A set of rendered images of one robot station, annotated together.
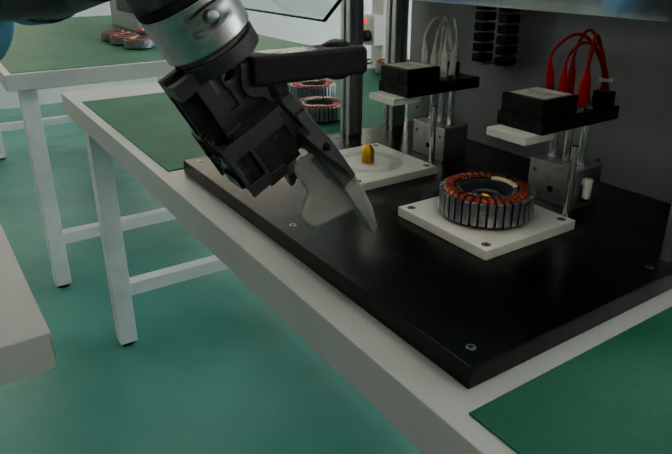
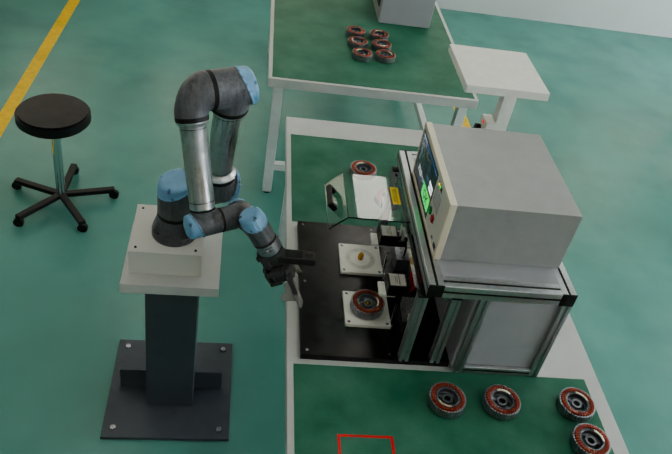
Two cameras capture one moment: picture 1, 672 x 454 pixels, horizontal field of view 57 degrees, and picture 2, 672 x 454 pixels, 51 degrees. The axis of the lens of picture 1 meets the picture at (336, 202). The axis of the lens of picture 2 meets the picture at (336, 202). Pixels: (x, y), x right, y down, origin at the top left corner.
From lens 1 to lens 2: 1.79 m
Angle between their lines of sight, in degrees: 25
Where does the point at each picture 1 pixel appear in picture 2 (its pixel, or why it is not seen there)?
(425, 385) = (291, 352)
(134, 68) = (342, 88)
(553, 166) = (404, 302)
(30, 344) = (213, 290)
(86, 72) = (313, 85)
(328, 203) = (289, 296)
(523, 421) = (302, 371)
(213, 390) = not seen: hidden behind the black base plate
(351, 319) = (293, 324)
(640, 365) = (347, 376)
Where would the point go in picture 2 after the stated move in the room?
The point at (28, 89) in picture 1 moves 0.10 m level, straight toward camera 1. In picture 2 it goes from (278, 87) to (276, 97)
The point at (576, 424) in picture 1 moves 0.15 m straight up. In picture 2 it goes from (312, 378) to (319, 345)
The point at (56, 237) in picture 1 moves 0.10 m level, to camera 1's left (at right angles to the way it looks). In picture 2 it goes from (270, 165) to (255, 158)
